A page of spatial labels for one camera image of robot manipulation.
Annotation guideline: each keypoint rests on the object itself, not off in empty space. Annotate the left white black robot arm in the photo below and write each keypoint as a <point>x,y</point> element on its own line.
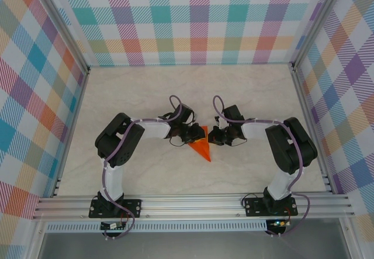
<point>112,180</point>

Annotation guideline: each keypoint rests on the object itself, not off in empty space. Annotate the aluminium table side rail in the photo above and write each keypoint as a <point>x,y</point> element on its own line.
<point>311,124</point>
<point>73,130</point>

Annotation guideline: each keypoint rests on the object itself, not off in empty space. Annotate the right aluminium frame post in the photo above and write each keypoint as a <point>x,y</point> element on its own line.
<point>320,22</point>

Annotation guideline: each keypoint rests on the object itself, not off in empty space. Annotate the aluminium mounting rail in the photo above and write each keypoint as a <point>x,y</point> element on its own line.
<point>190,206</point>

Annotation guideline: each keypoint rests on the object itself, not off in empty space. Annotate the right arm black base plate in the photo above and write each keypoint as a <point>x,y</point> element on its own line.
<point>254,209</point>

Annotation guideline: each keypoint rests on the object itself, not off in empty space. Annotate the right aluminium table side rail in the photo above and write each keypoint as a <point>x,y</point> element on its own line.
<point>311,124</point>

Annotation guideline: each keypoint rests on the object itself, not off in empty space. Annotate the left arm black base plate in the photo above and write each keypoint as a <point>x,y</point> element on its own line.
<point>134,209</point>

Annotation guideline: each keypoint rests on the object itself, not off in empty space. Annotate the aluminium frame post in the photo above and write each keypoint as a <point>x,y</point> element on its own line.
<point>320,22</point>
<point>58,22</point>

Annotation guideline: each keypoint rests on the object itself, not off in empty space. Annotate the left aluminium table side rail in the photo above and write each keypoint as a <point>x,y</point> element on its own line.
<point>73,130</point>

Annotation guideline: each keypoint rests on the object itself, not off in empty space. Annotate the left aluminium frame post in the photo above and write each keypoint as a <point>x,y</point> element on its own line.
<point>58,22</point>

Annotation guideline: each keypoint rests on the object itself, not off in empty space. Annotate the left small circuit board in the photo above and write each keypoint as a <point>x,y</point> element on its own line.
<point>111,226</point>

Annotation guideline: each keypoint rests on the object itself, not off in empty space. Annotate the right small circuit board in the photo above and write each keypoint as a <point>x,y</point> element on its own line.
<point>279,223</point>

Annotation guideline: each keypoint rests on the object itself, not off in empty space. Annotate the small circuit board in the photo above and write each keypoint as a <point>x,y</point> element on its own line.
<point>279,223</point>
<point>111,226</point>

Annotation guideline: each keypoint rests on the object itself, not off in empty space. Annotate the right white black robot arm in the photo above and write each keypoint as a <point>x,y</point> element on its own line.
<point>282,183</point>

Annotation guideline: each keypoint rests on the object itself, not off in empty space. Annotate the orange paper sheet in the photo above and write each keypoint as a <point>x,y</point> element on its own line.
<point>204,152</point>

